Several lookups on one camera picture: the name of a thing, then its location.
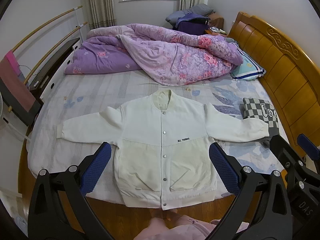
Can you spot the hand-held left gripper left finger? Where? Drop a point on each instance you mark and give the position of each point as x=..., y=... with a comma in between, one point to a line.
x=96, y=170

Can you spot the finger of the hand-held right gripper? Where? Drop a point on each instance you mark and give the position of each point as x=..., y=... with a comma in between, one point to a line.
x=308, y=145
x=276, y=143

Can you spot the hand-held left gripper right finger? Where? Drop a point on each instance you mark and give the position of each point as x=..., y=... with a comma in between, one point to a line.
x=222, y=170

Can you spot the white snap-button jacket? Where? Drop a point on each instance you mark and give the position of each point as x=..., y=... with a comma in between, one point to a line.
x=150, y=130

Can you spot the checkered folded garment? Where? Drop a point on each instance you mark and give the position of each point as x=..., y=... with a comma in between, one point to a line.
x=255, y=110

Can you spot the person's pink pajamas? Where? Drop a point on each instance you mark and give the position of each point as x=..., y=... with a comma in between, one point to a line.
x=175, y=231

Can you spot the teal striped pillow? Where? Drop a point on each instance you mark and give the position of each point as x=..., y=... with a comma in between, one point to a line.
x=248, y=67

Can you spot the wooden headboard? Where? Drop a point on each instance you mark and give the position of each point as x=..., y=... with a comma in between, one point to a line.
x=282, y=62

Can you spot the wooden nightstand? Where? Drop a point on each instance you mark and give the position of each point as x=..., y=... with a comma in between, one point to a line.
x=212, y=32

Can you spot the purple floral quilt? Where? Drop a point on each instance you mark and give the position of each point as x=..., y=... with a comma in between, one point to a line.
x=160, y=55

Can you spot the pink towel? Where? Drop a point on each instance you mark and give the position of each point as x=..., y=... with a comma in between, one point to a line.
x=13, y=61

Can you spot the brown cloth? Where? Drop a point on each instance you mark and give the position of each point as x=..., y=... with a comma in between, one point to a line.
x=215, y=20

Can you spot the dark purple cloth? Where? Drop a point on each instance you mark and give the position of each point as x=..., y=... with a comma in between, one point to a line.
x=191, y=25

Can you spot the grey pillow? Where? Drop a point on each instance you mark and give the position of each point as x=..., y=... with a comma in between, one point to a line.
x=197, y=10

